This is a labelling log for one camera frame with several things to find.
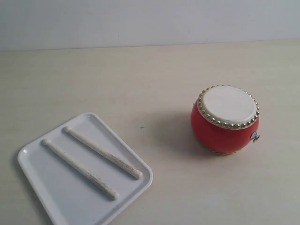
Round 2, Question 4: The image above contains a small red drum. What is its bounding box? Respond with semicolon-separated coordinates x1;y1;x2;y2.
190;85;260;155

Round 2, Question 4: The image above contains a white wooden drumstick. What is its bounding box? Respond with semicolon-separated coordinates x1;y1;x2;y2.
64;126;143;180
43;139;120;200

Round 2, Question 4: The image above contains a white plastic tray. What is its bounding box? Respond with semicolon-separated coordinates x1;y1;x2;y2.
17;112;153;225

